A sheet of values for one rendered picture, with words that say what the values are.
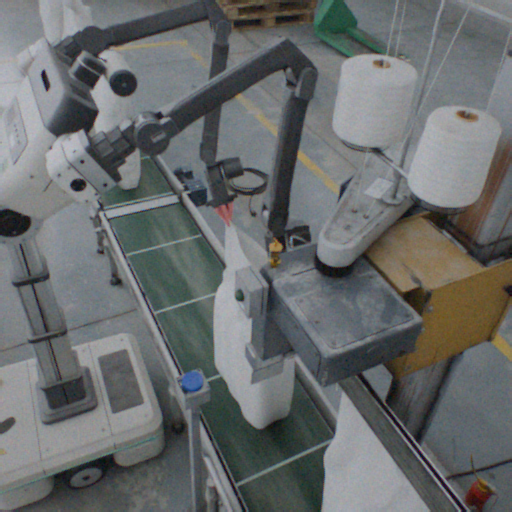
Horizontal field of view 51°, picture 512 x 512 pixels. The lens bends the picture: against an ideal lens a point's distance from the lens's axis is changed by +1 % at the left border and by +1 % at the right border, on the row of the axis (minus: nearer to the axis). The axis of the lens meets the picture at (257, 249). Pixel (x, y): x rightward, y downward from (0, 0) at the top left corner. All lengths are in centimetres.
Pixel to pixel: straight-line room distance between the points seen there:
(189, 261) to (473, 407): 149
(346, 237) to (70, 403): 144
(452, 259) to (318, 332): 40
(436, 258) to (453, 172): 29
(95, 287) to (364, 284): 214
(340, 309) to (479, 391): 182
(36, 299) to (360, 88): 120
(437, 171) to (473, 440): 179
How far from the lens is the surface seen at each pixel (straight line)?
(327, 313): 109
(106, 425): 223
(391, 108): 121
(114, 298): 302
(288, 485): 195
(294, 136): 136
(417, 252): 129
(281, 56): 129
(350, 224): 119
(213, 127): 177
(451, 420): 271
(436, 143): 105
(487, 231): 133
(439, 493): 121
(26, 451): 225
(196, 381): 156
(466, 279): 127
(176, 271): 257
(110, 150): 125
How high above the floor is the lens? 212
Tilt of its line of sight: 40 degrees down
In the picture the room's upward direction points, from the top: 4 degrees clockwise
